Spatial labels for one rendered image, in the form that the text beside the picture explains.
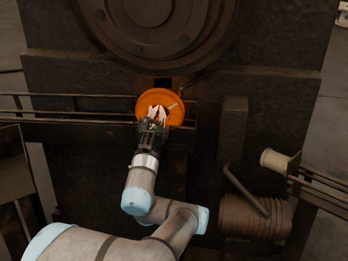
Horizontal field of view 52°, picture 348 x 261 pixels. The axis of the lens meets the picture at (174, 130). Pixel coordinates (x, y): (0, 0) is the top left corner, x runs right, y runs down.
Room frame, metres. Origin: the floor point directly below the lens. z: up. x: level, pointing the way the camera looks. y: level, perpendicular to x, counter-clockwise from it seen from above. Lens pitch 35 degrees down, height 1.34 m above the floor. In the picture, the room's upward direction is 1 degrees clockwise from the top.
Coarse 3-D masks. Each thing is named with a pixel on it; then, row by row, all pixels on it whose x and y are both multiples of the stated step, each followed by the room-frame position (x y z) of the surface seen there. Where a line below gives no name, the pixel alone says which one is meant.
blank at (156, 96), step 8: (160, 88) 0.97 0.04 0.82; (144, 96) 0.95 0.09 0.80; (152, 96) 0.94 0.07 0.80; (160, 96) 0.94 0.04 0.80; (168, 96) 0.94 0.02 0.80; (176, 96) 0.95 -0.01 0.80; (136, 104) 0.95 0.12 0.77; (144, 104) 0.95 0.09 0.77; (152, 104) 0.94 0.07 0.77; (160, 104) 0.94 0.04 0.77; (168, 104) 0.94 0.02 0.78; (176, 104) 0.93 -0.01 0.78; (136, 112) 0.95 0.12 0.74; (144, 112) 0.95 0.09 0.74; (176, 112) 0.93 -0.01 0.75; (168, 120) 0.94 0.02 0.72; (176, 120) 0.93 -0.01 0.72
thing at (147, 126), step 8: (144, 120) 0.84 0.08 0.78; (152, 120) 0.84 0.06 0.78; (144, 128) 0.81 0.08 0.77; (152, 128) 0.82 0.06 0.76; (160, 128) 0.84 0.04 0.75; (144, 136) 0.80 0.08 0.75; (152, 136) 0.80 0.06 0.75; (160, 136) 0.80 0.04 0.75; (144, 144) 0.75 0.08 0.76; (152, 144) 0.76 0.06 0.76; (160, 144) 0.81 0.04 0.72; (136, 152) 0.75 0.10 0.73; (144, 152) 0.78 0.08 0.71; (152, 152) 0.75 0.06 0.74
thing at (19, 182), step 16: (0, 128) 0.87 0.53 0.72; (16, 128) 0.89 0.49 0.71; (0, 144) 0.87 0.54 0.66; (16, 144) 0.89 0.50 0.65; (0, 160) 0.86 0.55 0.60; (16, 160) 0.86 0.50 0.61; (0, 176) 0.79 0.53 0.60; (16, 176) 0.79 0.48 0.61; (32, 176) 0.72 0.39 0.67; (0, 192) 0.72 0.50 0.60; (16, 192) 0.72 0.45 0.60; (32, 192) 0.72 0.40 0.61; (0, 208) 0.73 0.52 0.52; (16, 208) 0.79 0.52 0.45; (0, 224) 0.72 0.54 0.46; (16, 224) 0.74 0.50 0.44; (16, 240) 0.73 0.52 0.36; (16, 256) 0.73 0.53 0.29
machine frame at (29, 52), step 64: (64, 0) 1.11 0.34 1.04; (256, 0) 1.03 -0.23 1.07; (320, 0) 1.00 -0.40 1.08; (64, 64) 1.06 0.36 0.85; (256, 64) 1.02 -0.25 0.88; (320, 64) 1.00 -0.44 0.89; (256, 128) 0.96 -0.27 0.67; (64, 192) 1.07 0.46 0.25; (192, 192) 0.99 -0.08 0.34; (256, 192) 0.96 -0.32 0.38
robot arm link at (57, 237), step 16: (64, 224) 0.42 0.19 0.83; (32, 240) 0.38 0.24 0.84; (48, 240) 0.37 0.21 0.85; (64, 240) 0.37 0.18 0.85; (80, 240) 0.37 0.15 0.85; (96, 240) 0.38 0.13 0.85; (112, 240) 0.38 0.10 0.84; (32, 256) 0.35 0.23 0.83; (48, 256) 0.35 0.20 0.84; (64, 256) 0.35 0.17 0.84; (80, 256) 0.35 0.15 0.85; (96, 256) 0.34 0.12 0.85
